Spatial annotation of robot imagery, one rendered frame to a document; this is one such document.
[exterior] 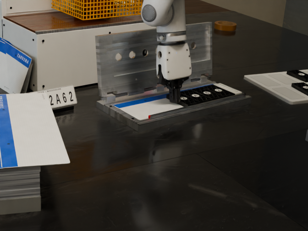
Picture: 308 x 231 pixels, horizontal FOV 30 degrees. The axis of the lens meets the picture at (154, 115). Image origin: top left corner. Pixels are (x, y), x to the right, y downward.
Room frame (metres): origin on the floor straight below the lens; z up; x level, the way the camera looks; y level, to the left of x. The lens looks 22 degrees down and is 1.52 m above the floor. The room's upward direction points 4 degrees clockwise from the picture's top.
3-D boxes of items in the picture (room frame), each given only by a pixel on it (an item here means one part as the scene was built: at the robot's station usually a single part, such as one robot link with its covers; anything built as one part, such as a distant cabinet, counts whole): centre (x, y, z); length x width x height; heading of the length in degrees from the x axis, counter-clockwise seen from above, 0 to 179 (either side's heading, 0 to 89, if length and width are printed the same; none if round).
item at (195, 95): (1.63, -0.12, 0.93); 0.10 x 0.05 x 0.01; 40
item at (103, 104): (1.62, -0.06, 0.92); 0.44 x 0.21 x 0.04; 130
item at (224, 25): (2.70, -0.31, 0.91); 0.10 x 0.10 x 0.02
